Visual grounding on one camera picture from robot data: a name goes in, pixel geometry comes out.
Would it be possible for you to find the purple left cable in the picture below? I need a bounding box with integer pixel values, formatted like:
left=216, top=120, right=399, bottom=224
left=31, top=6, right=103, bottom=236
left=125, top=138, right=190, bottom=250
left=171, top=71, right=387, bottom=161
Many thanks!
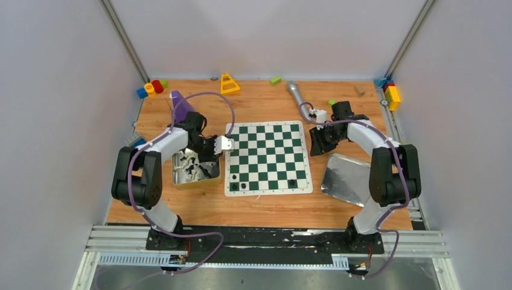
left=127, top=91, right=237, bottom=281

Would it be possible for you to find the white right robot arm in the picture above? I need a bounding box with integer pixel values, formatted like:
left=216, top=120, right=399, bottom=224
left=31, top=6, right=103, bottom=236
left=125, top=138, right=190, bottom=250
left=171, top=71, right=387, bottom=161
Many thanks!
left=304, top=101, right=421, bottom=253

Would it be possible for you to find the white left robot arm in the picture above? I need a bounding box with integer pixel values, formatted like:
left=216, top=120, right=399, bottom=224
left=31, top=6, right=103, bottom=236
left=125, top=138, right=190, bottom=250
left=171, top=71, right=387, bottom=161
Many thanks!
left=111, top=112, right=234, bottom=250

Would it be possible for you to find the yellow red blue brick stack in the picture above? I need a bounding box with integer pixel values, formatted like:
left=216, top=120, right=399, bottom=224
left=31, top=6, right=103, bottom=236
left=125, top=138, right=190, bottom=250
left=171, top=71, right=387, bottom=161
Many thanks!
left=373, top=78, right=401, bottom=112

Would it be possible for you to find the silver tin lid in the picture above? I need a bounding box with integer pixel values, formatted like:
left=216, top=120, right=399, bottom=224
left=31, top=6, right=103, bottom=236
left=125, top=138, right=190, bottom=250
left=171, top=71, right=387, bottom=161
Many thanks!
left=321, top=153, right=370, bottom=207

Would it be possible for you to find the green block far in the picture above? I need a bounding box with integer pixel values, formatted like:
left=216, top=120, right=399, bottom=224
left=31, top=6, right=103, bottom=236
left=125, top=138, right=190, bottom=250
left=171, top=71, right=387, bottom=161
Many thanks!
left=269, top=76, right=282, bottom=86

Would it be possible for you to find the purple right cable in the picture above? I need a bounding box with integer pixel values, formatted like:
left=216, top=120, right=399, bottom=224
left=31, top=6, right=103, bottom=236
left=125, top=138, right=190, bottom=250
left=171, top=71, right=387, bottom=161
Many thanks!
left=299, top=101, right=411, bottom=280

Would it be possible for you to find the yellow triangle block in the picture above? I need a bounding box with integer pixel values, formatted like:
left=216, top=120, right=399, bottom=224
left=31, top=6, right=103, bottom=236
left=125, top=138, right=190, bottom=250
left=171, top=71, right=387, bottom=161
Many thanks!
left=220, top=73, right=241, bottom=95

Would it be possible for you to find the purple cable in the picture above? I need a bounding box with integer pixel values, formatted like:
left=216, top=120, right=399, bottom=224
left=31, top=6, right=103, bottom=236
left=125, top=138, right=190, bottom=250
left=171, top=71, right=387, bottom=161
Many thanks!
left=127, top=91, right=237, bottom=281
left=299, top=101, right=411, bottom=280

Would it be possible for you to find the brown wooden block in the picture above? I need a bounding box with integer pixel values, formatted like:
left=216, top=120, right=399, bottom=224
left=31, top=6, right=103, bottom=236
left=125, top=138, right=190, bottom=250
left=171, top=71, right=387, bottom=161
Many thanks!
left=354, top=85, right=366, bottom=97

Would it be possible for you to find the blue brick near left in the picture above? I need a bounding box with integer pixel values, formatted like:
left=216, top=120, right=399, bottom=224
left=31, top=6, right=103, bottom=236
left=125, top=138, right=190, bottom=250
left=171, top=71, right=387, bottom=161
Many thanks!
left=130, top=137, right=146, bottom=148

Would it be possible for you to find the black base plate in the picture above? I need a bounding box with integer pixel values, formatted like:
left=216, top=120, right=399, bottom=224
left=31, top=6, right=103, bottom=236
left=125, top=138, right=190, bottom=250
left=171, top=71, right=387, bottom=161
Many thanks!
left=146, top=225, right=384, bottom=265

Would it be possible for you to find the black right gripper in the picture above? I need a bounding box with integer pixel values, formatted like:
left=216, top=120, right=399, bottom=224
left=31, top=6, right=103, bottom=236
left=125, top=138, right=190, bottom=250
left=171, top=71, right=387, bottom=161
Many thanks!
left=310, top=123, right=345, bottom=157

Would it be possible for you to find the blue cube block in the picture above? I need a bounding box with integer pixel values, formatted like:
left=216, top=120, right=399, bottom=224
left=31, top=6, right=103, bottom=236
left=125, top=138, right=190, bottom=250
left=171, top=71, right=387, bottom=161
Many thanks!
left=136, top=88, right=149, bottom=99

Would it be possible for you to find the green white chess board mat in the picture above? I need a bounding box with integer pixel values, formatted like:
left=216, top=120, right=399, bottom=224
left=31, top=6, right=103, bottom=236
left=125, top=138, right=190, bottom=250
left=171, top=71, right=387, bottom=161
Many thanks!
left=224, top=120, right=313, bottom=197

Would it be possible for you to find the grey microphone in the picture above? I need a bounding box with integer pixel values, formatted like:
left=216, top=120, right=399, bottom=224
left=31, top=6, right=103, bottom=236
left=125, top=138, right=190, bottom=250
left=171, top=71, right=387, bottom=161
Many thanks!
left=286, top=80, right=311, bottom=120

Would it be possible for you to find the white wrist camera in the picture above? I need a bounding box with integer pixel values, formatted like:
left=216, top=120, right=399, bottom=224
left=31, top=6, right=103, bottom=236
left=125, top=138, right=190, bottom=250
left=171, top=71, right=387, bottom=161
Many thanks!
left=214, top=135, right=235, bottom=154
left=309, top=109, right=329, bottom=130

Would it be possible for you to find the yellow cylinder block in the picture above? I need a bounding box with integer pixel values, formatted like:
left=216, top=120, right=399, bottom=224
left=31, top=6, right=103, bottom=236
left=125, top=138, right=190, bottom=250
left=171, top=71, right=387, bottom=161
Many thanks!
left=144, top=83, right=157, bottom=97

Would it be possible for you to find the red cylinder block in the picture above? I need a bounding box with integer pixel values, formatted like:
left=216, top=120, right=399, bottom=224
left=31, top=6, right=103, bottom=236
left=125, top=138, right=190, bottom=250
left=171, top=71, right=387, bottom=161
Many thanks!
left=152, top=80, right=164, bottom=94

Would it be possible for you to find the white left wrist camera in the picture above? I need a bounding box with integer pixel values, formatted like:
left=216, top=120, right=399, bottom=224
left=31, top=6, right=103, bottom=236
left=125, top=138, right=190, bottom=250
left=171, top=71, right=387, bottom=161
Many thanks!
left=214, top=135, right=235, bottom=154

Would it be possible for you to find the gold tin box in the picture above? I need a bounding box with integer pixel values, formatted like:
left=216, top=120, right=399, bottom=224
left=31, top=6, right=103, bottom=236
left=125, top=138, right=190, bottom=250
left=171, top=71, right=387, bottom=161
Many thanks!
left=171, top=149, right=222, bottom=190

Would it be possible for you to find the grey brick near left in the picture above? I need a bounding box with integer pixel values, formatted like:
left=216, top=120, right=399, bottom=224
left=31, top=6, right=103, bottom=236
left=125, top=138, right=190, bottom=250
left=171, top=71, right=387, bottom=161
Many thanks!
left=125, top=132, right=142, bottom=147

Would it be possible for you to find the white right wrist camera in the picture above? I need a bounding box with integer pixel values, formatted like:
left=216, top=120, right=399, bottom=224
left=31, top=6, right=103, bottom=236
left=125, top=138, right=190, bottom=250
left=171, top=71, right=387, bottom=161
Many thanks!
left=309, top=109, right=329, bottom=130

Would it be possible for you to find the purple metronome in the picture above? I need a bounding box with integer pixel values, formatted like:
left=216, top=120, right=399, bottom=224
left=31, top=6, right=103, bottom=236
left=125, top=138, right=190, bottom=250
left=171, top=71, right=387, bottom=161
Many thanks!
left=170, top=91, right=195, bottom=123

